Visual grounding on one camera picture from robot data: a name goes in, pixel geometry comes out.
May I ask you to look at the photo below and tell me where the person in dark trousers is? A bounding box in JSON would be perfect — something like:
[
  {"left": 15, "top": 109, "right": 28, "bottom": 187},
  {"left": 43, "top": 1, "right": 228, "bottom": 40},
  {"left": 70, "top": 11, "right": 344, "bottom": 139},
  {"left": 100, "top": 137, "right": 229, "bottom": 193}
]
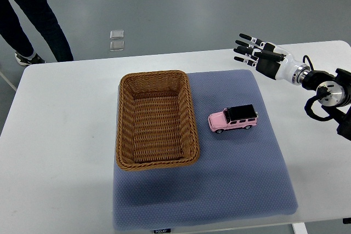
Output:
[{"left": 1, "top": 0, "right": 73, "bottom": 66}]

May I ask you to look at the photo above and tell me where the brown wicker basket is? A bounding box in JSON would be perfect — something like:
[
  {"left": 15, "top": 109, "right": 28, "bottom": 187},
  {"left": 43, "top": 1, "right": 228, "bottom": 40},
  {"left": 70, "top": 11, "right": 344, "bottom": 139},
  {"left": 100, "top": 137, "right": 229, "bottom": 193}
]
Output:
[{"left": 115, "top": 70, "right": 200, "bottom": 171}]

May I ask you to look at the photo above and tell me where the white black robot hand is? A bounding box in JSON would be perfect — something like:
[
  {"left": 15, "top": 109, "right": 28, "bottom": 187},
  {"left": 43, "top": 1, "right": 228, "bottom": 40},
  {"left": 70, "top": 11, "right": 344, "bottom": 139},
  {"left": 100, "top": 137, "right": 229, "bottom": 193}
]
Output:
[{"left": 234, "top": 33, "right": 301, "bottom": 80}]

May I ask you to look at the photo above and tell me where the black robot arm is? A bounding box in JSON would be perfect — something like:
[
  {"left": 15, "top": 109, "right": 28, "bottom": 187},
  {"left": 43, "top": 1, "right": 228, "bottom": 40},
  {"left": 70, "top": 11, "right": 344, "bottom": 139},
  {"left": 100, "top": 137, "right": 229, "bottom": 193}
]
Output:
[{"left": 234, "top": 33, "right": 350, "bottom": 140}]

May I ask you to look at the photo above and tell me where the blue grey cushion mat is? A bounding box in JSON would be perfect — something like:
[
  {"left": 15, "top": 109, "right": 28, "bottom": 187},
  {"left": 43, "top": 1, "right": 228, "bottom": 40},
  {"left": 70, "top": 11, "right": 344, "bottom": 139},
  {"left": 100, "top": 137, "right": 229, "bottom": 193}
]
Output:
[{"left": 113, "top": 70, "right": 298, "bottom": 231}]

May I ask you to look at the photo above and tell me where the upper metal floor plate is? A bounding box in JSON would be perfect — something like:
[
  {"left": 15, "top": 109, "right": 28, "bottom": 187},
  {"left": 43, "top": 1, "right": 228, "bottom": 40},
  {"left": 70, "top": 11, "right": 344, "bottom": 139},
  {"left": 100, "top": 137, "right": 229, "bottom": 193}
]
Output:
[{"left": 110, "top": 30, "right": 124, "bottom": 39}]

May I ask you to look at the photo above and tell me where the white table leg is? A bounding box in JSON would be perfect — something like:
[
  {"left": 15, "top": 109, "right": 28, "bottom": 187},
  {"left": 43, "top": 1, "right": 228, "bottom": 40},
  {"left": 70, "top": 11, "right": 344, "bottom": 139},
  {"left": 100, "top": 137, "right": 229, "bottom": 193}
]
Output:
[{"left": 292, "top": 222, "right": 308, "bottom": 234}]

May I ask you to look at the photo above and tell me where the pink toy car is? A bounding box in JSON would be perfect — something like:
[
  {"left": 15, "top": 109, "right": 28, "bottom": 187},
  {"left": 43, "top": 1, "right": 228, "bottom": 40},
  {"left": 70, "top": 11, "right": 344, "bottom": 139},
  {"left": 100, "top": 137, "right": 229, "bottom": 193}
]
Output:
[{"left": 208, "top": 104, "right": 258, "bottom": 134}]

